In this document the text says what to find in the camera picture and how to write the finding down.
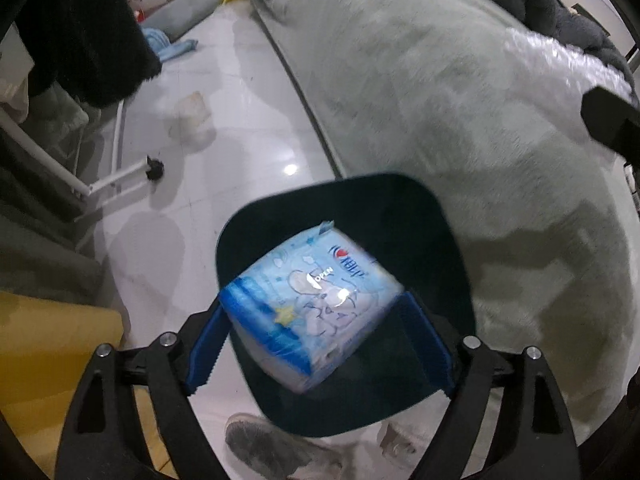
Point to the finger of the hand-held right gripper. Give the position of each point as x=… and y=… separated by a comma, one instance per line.
x=610, y=120

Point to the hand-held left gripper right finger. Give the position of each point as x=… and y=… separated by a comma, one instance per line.
x=430, y=340

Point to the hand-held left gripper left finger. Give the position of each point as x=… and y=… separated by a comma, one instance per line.
x=205, y=355

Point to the blue tissue packet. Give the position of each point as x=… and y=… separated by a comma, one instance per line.
x=310, y=305

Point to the dark trash bin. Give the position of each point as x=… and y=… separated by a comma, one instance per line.
x=380, y=215

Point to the white slipper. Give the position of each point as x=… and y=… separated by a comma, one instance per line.
x=400, y=440

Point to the grey slipper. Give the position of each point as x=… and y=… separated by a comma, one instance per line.
x=275, y=447

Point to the dark grey fleece blanket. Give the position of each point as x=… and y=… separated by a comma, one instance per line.
x=550, y=2

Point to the white clothes rack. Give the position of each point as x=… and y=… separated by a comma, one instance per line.
x=116, y=176

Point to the grey hanging jacket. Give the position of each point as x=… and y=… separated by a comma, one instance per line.
x=40, y=240

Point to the light blue hanging towel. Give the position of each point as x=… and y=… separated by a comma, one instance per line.
x=167, y=45

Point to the black hanging garment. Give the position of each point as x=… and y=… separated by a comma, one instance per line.
x=85, y=35

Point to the grey floor pillow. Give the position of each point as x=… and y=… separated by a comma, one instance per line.
x=185, y=12

